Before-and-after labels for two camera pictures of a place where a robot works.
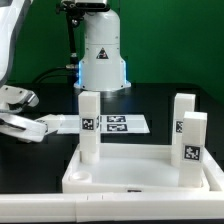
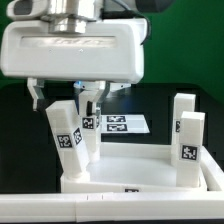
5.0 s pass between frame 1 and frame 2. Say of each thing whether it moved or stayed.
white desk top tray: moved
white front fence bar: stayed
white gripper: moved
